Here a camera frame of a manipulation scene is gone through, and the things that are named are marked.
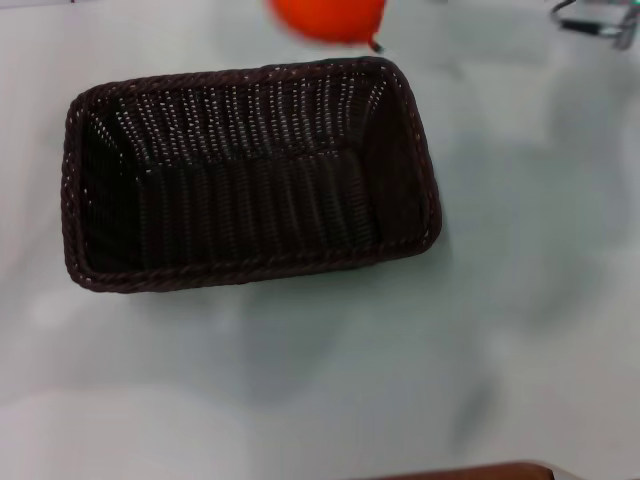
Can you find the chrome metal wire frame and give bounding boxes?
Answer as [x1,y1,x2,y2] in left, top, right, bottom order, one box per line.
[549,0,640,51]

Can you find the dark brown woven basket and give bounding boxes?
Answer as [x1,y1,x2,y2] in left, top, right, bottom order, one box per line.
[59,55,444,295]

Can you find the orange plastic fruit with stem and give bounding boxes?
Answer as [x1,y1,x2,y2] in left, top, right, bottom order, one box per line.
[266,0,389,55]

